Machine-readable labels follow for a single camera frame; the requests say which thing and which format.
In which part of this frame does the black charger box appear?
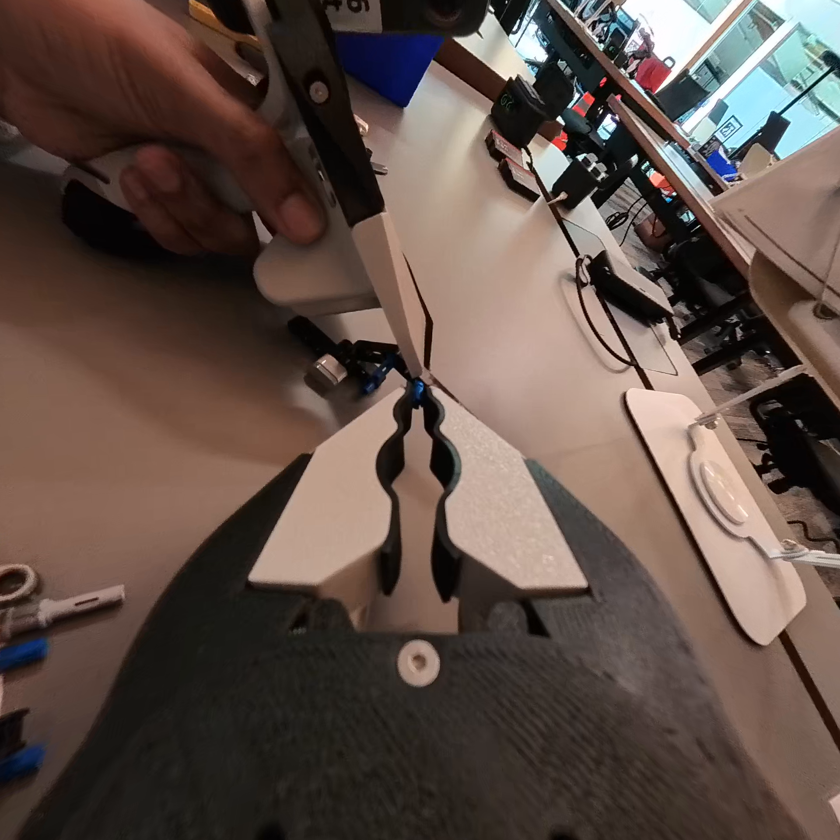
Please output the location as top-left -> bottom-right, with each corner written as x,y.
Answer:
535,62 -> 573,119

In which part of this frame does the wooden background desk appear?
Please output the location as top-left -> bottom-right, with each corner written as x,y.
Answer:
545,0 -> 690,148

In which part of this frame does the grey lego ring piece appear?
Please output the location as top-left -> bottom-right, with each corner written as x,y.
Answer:
0,564 -> 39,606

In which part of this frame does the blue storage bin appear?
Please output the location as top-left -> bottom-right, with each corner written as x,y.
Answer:
333,29 -> 445,109

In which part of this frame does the black charger dock green display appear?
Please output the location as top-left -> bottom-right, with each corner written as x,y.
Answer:
492,75 -> 549,148

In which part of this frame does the black power adapter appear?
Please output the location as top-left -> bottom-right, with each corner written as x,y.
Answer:
586,251 -> 675,320

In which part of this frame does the black lego assembly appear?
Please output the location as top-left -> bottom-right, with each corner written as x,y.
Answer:
287,317 -> 409,396

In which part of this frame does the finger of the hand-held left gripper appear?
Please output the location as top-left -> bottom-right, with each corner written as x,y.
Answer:
253,210 -> 435,386

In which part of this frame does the white lamp stand base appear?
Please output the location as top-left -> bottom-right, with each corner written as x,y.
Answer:
623,364 -> 808,646

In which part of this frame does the black battery charger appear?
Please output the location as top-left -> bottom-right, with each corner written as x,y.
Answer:
551,157 -> 601,210

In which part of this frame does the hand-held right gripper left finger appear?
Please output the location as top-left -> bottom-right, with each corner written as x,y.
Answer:
248,386 -> 414,630

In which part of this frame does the person's left hand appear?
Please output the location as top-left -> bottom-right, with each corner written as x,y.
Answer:
0,0 -> 327,258

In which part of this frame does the white monitor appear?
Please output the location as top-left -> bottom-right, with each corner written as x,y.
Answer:
712,128 -> 840,342

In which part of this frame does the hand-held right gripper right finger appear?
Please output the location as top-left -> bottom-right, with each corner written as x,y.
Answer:
423,386 -> 589,616

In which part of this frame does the red bag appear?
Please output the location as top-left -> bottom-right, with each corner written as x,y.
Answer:
633,56 -> 677,93

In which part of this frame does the black office chair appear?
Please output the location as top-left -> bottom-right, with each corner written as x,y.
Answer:
748,394 -> 840,496
656,236 -> 756,358

